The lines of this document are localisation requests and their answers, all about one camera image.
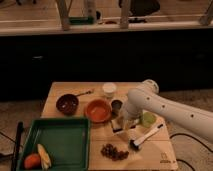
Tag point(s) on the small metal cup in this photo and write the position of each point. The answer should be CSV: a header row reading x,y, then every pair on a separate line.
x,y
116,106

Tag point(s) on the metal spoon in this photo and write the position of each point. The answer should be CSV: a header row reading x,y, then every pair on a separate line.
x,y
85,93

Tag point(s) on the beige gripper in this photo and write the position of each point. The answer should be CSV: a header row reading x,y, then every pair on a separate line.
x,y
124,124

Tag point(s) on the dark purple bowl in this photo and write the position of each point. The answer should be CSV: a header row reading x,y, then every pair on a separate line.
x,y
67,104

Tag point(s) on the green plastic tray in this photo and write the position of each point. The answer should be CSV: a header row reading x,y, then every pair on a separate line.
x,y
66,140

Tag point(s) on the purple grape bunch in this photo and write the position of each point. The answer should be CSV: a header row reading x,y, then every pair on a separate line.
x,y
111,152

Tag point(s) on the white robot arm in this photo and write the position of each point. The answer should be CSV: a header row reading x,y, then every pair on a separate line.
x,y
145,96

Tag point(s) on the green pear toy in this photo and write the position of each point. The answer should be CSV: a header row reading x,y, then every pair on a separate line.
x,y
147,119

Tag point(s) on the orange bowl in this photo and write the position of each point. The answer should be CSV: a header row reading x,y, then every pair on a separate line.
x,y
98,111

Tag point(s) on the white handled brush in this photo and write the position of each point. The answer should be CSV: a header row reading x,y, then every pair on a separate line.
x,y
135,144

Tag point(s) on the white round cup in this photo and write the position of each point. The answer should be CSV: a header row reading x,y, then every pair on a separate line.
x,y
109,89

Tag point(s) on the orange tomato toy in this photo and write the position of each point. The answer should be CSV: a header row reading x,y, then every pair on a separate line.
x,y
32,161

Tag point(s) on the black bar beside tray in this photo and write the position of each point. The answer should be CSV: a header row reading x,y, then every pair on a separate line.
x,y
17,146

